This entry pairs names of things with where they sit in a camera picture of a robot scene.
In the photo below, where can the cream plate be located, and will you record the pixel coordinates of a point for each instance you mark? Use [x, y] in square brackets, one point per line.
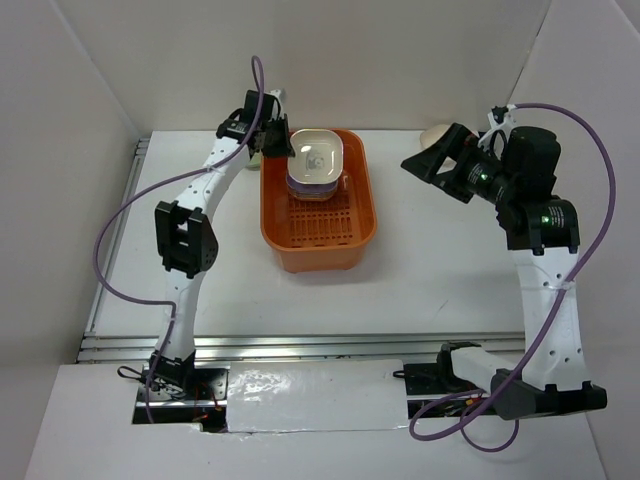
[318, 157]
[430, 136]

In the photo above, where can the orange plastic bin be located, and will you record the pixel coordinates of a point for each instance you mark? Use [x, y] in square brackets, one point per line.
[316, 236]

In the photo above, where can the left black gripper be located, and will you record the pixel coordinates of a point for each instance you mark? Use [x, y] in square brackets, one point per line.
[285, 149]

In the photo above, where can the aluminium rail frame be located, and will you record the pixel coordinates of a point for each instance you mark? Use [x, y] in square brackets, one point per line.
[433, 270]

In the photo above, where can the pink-brown plate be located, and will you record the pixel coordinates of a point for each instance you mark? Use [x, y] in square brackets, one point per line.
[312, 197]

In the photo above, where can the white sheet front cover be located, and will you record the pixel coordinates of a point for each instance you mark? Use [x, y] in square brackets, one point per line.
[322, 396]

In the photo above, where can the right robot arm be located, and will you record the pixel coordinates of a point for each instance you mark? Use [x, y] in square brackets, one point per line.
[542, 235]

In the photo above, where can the green plate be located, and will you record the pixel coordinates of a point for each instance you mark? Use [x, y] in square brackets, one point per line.
[255, 162]

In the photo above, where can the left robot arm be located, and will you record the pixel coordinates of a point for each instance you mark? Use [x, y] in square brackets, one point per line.
[185, 238]

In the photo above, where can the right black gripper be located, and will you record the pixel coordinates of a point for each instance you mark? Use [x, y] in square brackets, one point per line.
[460, 143]

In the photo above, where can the purple plate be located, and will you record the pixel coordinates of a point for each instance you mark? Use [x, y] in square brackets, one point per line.
[313, 188]

